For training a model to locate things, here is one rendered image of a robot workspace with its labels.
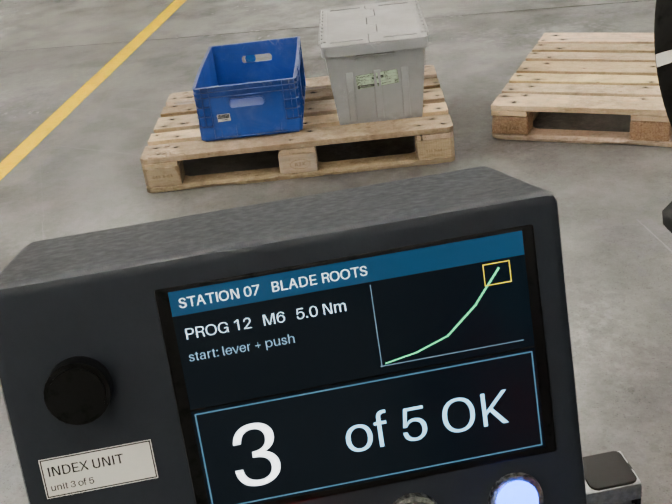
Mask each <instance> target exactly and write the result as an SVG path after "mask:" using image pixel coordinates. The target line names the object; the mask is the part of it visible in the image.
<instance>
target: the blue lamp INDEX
mask: <svg viewBox="0 0 672 504"><path fill-rule="evenodd" d="M543 502H544V496H543V492H542V488H541V486H540V484H539V482H538V481H537V480H536V479H535V478H534V477H532V476H531V475H529V474H526V473H520V472H516V473H510V474H507V475H505V476H503V477H501V478H500V479H499V480H498V481H496V483H495V484H494V485H493V486H492V488H491V490H490V493H489V497H488V504H543Z"/></svg>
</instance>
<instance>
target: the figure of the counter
mask: <svg viewBox="0 0 672 504"><path fill-rule="evenodd" d="M191 415H192V420H193V425H194V430H195V435H196V440H197V446H198V451H199V456H200V461H201V466H202V471H203V476H204V482H205V487H206V492H207V497H208V502H209V504H259V503H264V502H269V501H274V500H279V499H284V498H290V497H295V496H300V495H305V494H310V493H315V492H318V491H317V485H316V479H315V473H314V467H313V461H312V455H311V449H310V443H309V437H308V431H307V425H306V419H305V413H304V407H303V401H302V395H301V392H295V393H290V394H285V395H279V396H274V397H269V398H263V399H258V400H253V401H247V402H242V403H237V404H231V405H226V406H221V407H215V408H210V409H205V410H199V411H194V412H191Z"/></svg>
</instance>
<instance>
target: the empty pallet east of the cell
mask: <svg viewBox="0 0 672 504"><path fill-rule="evenodd" d="M491 110H492V111H491V114H492V115H493V119H492V136H493V138H496V139H505V140H524V141H544V142H563V143H584V144H603V143H607V144H628V145H645V146H660V147H672V127H671V124H670V122H669V119H668V116H667V113H666V110H665V107H664V103H663V100H662V96H661V91H660V87H659V82H658V76H657V69H656V61H655V48H654V33H544V34H543V36H542V37H541V39H540V40H539V41H538V44H536V45H535V47H534V48H533V49H532V52H530V53H529V54H528V56H527V57H526V61H523V63H522V64H521V66H520V67H519V68H518V70H517V72H516V73H514V75H513V76H512V77H511V79H510V80H509V83H507V84H506V86H505V87H504V89H503V90H502V94H499V95H498V97H497V98H496V99H495V100H494V102H493V103H492V105H491ZM540 112H563V113H593V114H622V115H631V121H630V132H614V131H588V130H563V129H538V128H535V127H533V121H534V120H535V118H536V117H537V115H538V114H539V113H540Z"/></svg>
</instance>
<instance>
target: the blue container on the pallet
mask: <svg viewBox="0 0 672 504"><path fill-rule="evenodd" d="M265 53H270V54H271V55H272V59H271V60H263V61H257V60H256V57H255V55H256V54H265ZM243 56H244V58H245V61H246V62H243V61H242V57H243ZM192 90H193V95H194V100H195V103H196V109H197V114H198V119H199V125H200V127H199V128H200V134H201V139H202V140H203V141H206V142H207V141H216V140H225V139H234V138H244V137H253V136H262V135H271V134H281V133H290V132H299V130H302V129H303V118H304V105H305V91H306V80H305V72H304V66H303V58H302V50H301V41H300V36H295V37H286V38H276V39H267V40H258V41H250V42H241V43H232V44H223V45H215V46H210V47H208V50H207V52H206V54H205V56H204V58H203V60H202V63H201V65H200V67H199V70H198V72H197V75H196V78H195V81H194V84H193V87H192Z"/></svg>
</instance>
